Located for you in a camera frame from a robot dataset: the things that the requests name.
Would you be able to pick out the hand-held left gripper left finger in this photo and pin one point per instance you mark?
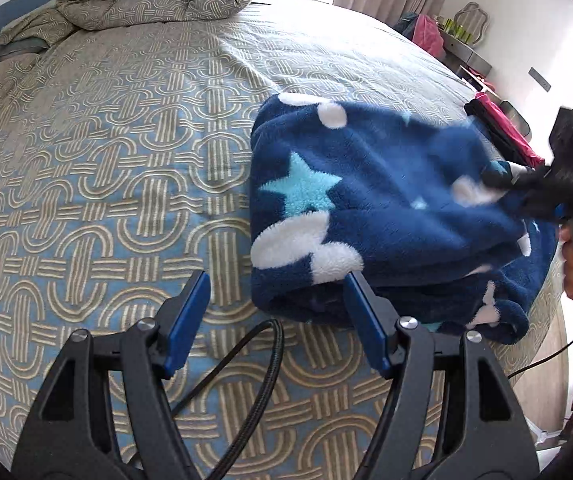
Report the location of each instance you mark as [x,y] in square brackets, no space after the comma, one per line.
[186,320]

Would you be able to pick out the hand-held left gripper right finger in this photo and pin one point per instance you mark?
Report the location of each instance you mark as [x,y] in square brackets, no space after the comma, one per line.
[366,325]

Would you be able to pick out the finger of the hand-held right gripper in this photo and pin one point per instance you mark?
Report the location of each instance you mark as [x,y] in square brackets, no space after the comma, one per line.
[511,180]
[539,207]

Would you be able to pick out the blue star-print fleece pants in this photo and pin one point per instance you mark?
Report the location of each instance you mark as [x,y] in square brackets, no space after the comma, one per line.
[391,210]

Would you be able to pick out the black and pink folded clothes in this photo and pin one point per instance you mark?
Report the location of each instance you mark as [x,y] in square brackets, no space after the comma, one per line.
[505,127]

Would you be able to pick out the grey chair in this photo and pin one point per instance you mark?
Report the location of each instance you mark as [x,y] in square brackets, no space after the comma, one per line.
[519,117]

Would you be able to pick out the grey dressing table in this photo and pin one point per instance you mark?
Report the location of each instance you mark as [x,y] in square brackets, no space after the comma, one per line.
[469,57]

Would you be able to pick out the green bottles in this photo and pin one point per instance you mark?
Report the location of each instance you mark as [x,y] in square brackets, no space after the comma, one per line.
[456,30]

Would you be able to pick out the scalloped vanity mirror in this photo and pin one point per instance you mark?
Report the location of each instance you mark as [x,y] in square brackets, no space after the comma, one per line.
[471,22]

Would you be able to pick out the pink clothes on chair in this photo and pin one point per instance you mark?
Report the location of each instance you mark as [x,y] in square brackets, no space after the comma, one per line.
[429,35]

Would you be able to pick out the bed with patterned sheet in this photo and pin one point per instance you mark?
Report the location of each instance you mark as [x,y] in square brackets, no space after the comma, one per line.
[116,160]

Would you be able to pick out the grey wall switch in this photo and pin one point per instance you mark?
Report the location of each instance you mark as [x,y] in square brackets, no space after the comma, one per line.
[539,79]

